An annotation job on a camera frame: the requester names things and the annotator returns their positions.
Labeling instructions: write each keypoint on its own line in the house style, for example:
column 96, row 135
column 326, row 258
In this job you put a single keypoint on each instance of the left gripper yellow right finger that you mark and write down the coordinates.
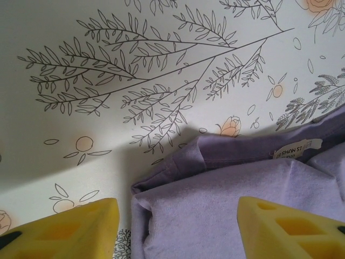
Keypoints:
column 291, row 234

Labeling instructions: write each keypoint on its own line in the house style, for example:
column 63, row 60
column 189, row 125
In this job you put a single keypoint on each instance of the purple printed t-shirt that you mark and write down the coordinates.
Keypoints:
column 202, row 202

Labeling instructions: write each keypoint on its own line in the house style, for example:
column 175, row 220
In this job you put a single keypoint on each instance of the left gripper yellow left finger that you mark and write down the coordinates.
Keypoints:
column 67, row 234

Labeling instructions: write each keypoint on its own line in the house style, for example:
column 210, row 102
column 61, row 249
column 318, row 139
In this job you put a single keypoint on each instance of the floral patterned table cover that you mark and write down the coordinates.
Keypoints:
column 81, row 108

